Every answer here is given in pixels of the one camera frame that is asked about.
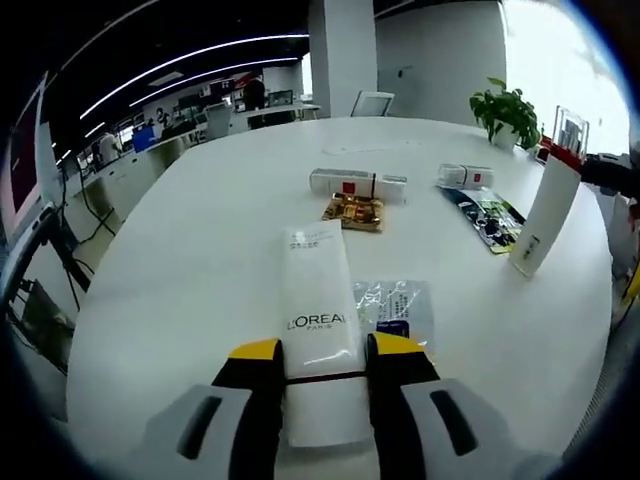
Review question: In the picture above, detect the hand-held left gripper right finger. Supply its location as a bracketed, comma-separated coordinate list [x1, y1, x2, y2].
[366, 332, 507, 480]

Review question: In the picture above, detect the potted green plant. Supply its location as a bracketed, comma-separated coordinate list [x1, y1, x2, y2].
[468, 76, 543, 152]

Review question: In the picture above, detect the black tripod stand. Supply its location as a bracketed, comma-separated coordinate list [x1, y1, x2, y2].
[28, 203, 97, 312]

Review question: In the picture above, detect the gold foil skincare sachet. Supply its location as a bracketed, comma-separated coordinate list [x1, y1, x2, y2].
[319, 194, 388, 234]

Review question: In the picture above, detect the white office desk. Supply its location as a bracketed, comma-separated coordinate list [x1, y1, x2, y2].
[246, 101, 322, 129]

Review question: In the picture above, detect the green black skincare sachet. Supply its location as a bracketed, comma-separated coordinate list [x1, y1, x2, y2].
[434, 185, 528, 256]

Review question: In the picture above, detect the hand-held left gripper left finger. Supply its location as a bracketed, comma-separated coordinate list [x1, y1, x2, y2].
[143, 338, 288, 480]

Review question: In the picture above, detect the tall skincare bottle red collar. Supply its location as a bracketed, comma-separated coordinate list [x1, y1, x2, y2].
[508, 105, 592, 278]

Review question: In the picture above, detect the white skincare tube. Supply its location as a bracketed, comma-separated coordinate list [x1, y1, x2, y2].
[277, 220, 369, 448]

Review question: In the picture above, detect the small white skincare bottle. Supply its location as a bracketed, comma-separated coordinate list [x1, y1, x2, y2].
[435, 161, 495, 191]
[308, 167, 409, 202]

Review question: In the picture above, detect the blue storage box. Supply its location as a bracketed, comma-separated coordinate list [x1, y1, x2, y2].
[131, 125, 158, 153]

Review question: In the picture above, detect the clear plastic packet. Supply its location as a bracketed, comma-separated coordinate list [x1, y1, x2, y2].
[349, 279, 436, 347]

